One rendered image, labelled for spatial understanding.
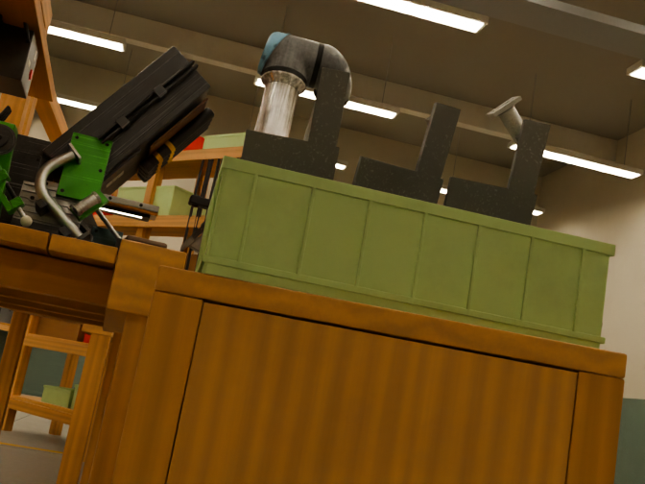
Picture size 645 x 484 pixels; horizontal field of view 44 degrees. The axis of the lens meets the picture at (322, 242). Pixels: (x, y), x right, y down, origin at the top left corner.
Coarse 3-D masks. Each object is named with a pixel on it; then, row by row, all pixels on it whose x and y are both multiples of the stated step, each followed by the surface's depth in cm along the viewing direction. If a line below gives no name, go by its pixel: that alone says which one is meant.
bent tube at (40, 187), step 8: (72, 152) 226; (48, 160) 223; (56, 160) 223; (64, 160) 224; (72, 160) 227; (80, 160) 227; (40, 168) 221; (48, 168) 222; (56, 168) 224; (40, 176) 220; (40, 184) 219; (40, 192) 218; (48, 192) 220; (48, 200) 218; (48, 208) 218; (56, 208) 218; (56, 216) 218; (64, 216) 218; (64, 224) 217; (72, 224) 218; (72, 232) 217; (80, 232) 217
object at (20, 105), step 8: (8, 96) 300; (0, 104) 299; (8, 104) 299; (16, 104) 300; (24, 104) 301; (0, 112) 298; (16, 112) 300; (24, 112) 304; (8, 120) 299; (16, 120) 300
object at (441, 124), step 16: (432, 112) 130; (448, 112) 130; (432, 128) 130; (448, 128) 131; (432, 144) 131; (448, 144) 131; (368, 160) 129; (432, 160) 131; (368, 176) 129; (384, 176) 130; (400, 176) 130; (416, 176) 131; (432, 176) 132; (400, 192) 131; (416, 192) 132; (432, 192) 132
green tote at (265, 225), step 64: (256, 192) 113; (320, 192) 115; (384, 192) 117; (256, 256) 112; (320, 256) 114; (384, 256) 116; (448, 256) 118; (512, 256) 119; (576, 256) 122; (512, 320) 118; (576, 320) 120
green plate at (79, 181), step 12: (72, 144) 230; (84, 144) 232; (96, 144) 233; (108, 144) 234; (84, 156) 230; (96, 156) 231; (108, 156) 233; (72, 168) 228; (84, 168) 229; (96, 168) 230; (60, 180) 225; (72, 180) 226; (84, 180) 227; (96, 180) 228; (60, 192) 224; (72, 192) 225; (84, 192) 226
